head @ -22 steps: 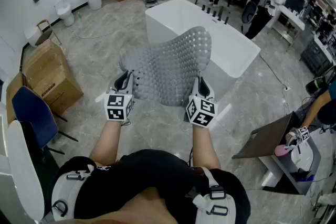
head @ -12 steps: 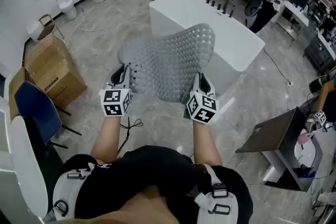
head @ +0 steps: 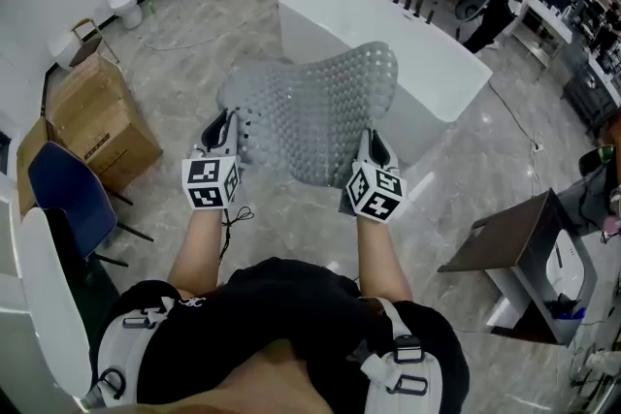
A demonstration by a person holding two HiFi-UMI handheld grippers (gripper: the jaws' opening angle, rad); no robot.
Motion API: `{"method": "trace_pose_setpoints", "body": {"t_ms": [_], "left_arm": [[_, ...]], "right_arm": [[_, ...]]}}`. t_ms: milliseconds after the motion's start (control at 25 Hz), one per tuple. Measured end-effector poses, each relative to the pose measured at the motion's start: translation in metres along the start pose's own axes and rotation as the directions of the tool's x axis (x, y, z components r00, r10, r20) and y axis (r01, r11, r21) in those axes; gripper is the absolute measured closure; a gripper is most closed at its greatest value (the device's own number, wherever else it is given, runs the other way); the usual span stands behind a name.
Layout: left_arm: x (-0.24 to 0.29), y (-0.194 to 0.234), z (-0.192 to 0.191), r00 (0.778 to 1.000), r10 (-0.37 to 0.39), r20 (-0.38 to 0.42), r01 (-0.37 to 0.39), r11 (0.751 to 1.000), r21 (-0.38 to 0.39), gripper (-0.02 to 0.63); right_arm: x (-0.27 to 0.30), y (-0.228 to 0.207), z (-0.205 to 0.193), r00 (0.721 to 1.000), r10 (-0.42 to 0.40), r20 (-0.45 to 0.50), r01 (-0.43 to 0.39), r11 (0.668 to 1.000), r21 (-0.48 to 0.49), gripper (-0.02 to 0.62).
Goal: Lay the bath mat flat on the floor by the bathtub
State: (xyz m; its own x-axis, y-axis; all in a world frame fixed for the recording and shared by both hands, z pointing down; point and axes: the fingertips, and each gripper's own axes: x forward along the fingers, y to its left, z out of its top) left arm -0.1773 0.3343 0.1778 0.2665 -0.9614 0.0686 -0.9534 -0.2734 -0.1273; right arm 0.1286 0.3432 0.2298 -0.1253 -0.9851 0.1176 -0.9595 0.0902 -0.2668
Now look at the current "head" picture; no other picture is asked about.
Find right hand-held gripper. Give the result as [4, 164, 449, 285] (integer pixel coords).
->
[344, 128, 409, 225]

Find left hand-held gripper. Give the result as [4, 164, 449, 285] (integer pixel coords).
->
[181, 108, 254, 212]

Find grey bath mat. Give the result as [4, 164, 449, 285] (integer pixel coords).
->
[215, 41, 401, 190]

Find white bathtub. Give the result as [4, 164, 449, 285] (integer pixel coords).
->
[278, 0, 494, 167]

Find person's left forearm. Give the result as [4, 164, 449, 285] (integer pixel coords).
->
[166, 207, 230, 300]

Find person's right forearm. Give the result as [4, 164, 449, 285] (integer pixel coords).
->
[356, 213, 414, 305]

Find grey marble floor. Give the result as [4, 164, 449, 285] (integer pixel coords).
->
[0, 0, 621, 414]

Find row of black bathtub fittings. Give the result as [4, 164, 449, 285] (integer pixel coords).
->
[367, 0, 439, 24]

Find dark brown table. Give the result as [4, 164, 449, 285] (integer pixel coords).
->
[436, 187, 599, 346]

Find large brown cardboard box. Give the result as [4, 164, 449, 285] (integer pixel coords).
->
[45, 52, 164, 193]

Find person's black shirt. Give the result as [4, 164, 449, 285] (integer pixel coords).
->
[103, 256, 472, 414]

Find small white toilet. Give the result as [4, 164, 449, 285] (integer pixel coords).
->
[103, 0, 144, 31]

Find brown wooden stool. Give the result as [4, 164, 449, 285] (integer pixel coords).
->
[68, 17, 121, 68]

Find blue chair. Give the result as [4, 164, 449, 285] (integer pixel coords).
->
[27, 141, 155, 269]

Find black metal rack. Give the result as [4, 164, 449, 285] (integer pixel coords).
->
[561, 57, 621, 140]

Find white long table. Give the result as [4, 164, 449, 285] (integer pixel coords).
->
[508, 0, 574, 73]

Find white body harness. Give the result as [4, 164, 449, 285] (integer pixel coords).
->
[81, 294, 441, 411]

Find white curved tub rim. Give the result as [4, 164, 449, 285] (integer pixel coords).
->
[0, 196, 94, 408]

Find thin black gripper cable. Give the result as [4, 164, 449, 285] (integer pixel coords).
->
[216, 205, 256, 266]

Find wall-mounted white basin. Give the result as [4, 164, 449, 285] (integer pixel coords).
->
[46, 30, 82, 72]

